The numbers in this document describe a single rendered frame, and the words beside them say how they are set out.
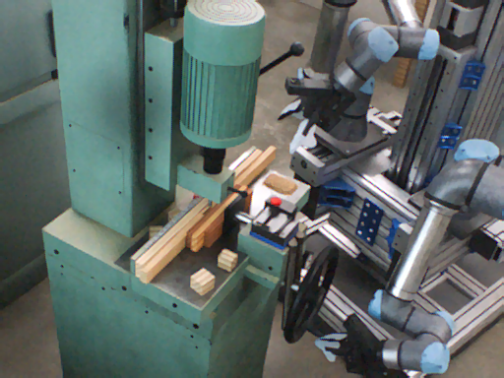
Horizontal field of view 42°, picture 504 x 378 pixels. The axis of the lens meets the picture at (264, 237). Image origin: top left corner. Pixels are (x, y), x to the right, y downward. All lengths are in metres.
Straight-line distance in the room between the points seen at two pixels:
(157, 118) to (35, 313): 1.36
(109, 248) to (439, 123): 1.11
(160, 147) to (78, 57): 0.28
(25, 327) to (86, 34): 1.45
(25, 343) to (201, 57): 1.58
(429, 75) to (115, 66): 1.05
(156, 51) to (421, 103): 1.02
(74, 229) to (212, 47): 0.75
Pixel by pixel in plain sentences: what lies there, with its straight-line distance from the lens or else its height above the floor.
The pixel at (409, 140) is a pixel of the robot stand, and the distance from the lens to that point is 2.34.
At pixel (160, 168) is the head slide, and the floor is 1.06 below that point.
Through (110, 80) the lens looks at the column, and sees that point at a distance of 1.63.
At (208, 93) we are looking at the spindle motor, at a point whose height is 1.34.
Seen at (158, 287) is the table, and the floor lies 0.90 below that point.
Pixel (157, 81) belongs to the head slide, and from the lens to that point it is 1.60.
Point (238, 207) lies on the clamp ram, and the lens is 1.77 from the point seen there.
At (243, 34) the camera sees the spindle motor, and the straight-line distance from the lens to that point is 1.44.
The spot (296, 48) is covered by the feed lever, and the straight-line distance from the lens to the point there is 1.59.
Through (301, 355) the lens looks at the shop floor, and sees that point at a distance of 2.69.
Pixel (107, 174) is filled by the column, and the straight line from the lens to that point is 1.81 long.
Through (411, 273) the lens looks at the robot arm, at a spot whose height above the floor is 0.95.
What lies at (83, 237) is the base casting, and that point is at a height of 0.80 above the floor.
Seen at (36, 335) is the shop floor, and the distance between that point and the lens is 2.74.
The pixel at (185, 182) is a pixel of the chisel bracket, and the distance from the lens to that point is 1.75.
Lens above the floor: 2.11
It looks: 42 degrees down
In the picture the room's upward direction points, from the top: 9 degrees clockwise
